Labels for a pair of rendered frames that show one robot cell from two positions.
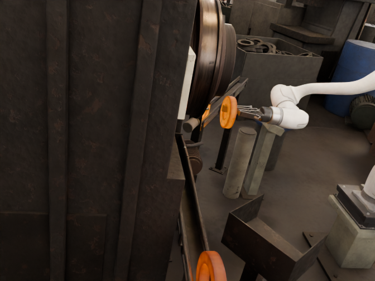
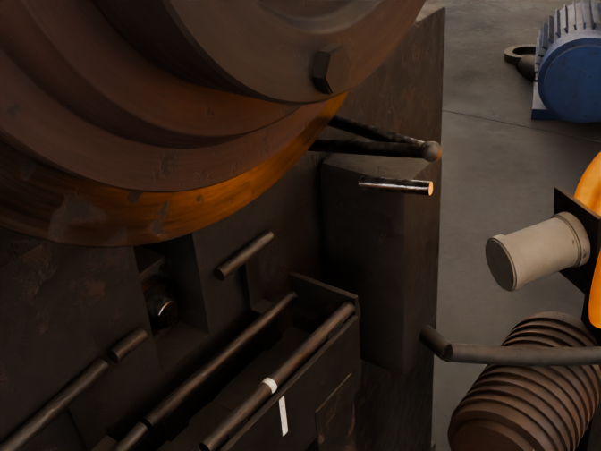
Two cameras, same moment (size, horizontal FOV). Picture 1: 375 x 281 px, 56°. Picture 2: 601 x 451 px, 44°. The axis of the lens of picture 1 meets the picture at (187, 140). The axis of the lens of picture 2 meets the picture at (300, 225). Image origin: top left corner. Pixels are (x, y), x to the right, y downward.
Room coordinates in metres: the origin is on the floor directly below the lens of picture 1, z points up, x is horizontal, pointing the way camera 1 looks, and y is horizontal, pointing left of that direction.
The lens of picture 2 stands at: (1.12, -0.36, 1.13)
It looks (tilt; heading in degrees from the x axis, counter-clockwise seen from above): 32 degrees down; 52
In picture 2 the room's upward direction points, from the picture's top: 5 degrees counter-clockwise
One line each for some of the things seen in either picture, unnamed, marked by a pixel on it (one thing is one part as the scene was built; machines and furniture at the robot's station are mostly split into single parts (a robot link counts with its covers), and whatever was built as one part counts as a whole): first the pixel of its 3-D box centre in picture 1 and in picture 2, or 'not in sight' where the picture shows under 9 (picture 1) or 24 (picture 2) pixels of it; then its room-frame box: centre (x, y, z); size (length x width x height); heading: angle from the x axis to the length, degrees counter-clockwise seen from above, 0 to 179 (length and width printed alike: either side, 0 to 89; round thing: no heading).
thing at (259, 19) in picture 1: (259, 35); not in sight; (5.77, -0.80, 0.55); 1.10 x 0.53 x 1.10; 33
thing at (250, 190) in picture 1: (260, 156); not in sight; (2.19, -0.53, 0.31); 0.24 x 0.16 x 0.62; 13
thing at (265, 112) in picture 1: (259, 113); not in sight; (1.63, -0.32, 0.84); 0.09 x 0.08 x 0.07; 103
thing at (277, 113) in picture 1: (273, 115); not in sight; (1.64, -0.39, 0.83); 0.09 x 0.06 x 0.09; 13
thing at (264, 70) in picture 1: (256, 74); not in sight; (4.04, -0.65, 0.39); 1.03 x 0.83 x 0.77; 118
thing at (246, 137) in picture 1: (239, 164); not in sight; (2.12, -0.38, 0.26); 0.12 x 0.12 x 0.52
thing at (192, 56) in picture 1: (180, 72); not in sight; (1.00, 0.06, 1.15); 0.26 x 0.02 x 0.18; 13
